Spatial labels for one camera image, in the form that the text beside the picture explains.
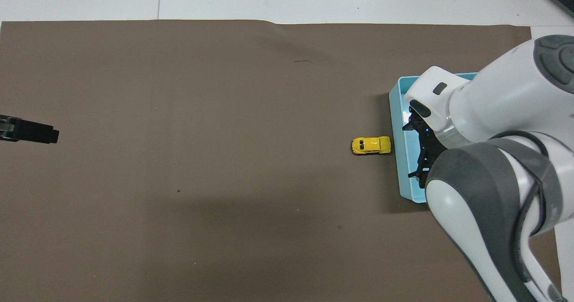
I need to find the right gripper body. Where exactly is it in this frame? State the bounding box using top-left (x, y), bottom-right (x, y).
top-left (418, 125), bottom-right (449, 166)

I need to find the light blue plastic tray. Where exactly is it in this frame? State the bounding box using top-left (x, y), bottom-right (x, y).
top-left (388, 73), bottom-right (478, 204)

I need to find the black cable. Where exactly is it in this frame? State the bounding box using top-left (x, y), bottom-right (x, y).
top-left (490, 131), bottom-right (566, 302)

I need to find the yellow toy beetle car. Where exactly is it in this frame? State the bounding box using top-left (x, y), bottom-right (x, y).
top-left (351, 136), bottom-right (392, 155)

